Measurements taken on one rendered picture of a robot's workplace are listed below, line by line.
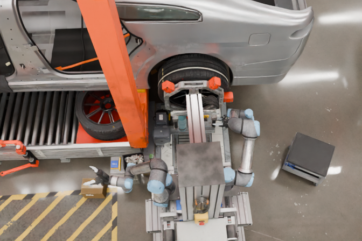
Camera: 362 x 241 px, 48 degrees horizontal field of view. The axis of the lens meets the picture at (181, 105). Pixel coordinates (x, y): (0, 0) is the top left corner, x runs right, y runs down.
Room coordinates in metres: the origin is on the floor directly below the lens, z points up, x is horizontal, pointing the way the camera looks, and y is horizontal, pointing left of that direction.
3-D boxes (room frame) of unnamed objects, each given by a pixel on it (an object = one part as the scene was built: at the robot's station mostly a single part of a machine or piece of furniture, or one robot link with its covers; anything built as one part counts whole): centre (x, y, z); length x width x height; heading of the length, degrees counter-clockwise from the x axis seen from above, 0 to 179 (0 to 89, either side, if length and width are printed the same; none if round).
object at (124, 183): (0.95, 0.45, 1.21); 0.11 x 0.08 x 0.09; 76
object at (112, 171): (1.37, 0.50, 0.44); 0.43 x 0.17 x 0.03; 88
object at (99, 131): (2.03, 0.76, 0.39); 0.66 x 0.66 x 0.24
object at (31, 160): (1.60, 1.59, 0.30); 0.09 x 0.05 x 0.50; 88
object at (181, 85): (1.82, -0.12, 0.85); 0.54 x 0.07 x 0.54; 88
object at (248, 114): (1.57, -0.56, 0.95); 0.11 x 0.08 x 0.11; 78
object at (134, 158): (1.37, 0.48, 0.51); 0.20 x 0.14 x 0.13; 97
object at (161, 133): (1.86, 0.21, 0.26); 0.42 x 0.18 x 0.35; 178
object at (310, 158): (1.40, -1.25, 0.17); 0.43 x 0.36 x 0.34; 61
